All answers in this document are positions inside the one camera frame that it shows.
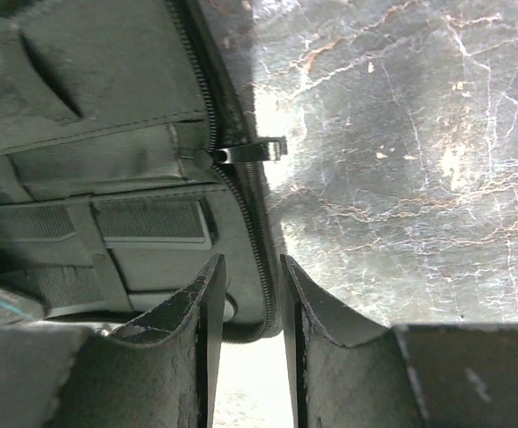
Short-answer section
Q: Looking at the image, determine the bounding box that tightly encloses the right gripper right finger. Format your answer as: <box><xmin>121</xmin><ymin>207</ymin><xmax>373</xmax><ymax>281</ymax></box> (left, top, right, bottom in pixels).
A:
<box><xmin>280</xmin><ymin>255</ymin><xmax>423</xmax><ymax>427</ymax></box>

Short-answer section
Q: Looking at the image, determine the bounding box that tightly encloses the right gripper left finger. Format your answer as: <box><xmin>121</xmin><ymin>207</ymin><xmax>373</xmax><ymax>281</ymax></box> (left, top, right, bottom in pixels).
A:
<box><xmin>57</xmin><ymin>255</ymin><xmax>226</xmax><ymax>427</ymax></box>

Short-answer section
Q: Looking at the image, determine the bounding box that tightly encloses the long black toothed comb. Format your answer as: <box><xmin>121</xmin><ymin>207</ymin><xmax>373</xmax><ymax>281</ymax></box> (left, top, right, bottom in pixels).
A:
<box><xmin>0</xmin><ymin>262</ymin><xmax>133</xmax><ymax>317</ymax></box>

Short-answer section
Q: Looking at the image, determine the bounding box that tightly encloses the black zip tool case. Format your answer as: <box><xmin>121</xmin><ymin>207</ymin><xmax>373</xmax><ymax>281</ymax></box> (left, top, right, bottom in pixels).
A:
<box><xmin>0</xmin><ymin>1</ymin><xmax>287</xmax><ymax>343</ymax></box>

